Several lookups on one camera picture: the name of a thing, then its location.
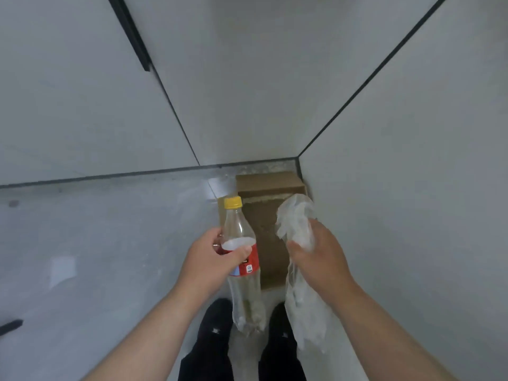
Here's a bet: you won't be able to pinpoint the person's left hand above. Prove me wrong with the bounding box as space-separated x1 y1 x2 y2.
174 227 253 302

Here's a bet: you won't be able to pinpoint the person's right hand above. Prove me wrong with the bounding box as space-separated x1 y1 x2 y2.
286 219 360 310

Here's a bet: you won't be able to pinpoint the yellow cap red label bottle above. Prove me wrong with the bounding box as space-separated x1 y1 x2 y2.
220 196 267 337

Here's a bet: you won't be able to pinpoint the small clear plastic bag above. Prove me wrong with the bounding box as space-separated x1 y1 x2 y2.
275 193 332 353

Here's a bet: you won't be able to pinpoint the person's right forearm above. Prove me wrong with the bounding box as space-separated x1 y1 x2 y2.
329 285 457 381

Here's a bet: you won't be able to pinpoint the person's left forearm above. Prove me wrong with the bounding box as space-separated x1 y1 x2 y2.
81 281 217 381

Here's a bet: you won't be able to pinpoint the person's black left shoe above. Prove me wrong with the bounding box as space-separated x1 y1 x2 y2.
196 298 235 353

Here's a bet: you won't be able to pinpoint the person's black shoe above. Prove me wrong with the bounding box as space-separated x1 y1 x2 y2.
268 302 298 353
196 298 235 353

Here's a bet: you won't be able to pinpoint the person's black right shoe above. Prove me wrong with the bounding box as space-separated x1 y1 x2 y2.
268 302 298 353

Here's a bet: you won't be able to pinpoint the person's dark trousers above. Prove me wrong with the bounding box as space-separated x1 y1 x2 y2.
178 344 309 381

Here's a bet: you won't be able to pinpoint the large open cardboard box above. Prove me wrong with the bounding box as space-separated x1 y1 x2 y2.
217 171 307 290

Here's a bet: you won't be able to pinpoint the cream chair black legs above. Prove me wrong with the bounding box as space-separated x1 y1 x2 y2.
0 319 24 337

